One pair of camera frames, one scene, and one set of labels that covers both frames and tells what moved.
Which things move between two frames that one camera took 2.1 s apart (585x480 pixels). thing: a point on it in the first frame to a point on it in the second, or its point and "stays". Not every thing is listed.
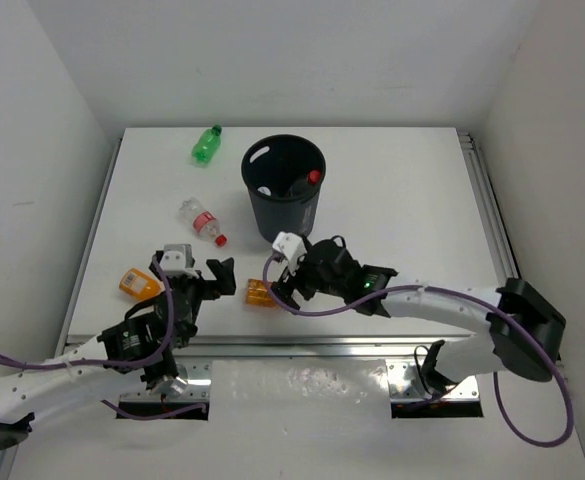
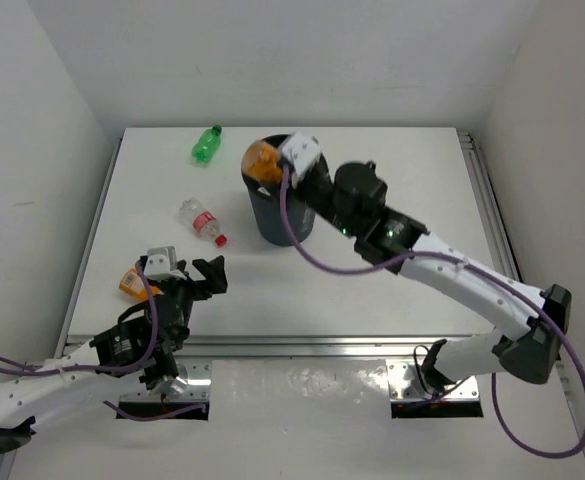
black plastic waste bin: (284, 174) stays
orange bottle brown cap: (257, 295) to (262, 162)
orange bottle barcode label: (140, 285) stays
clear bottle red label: (202, 221) stays
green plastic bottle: (207, 145) stays
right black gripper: (284, 291) to (321, 170)
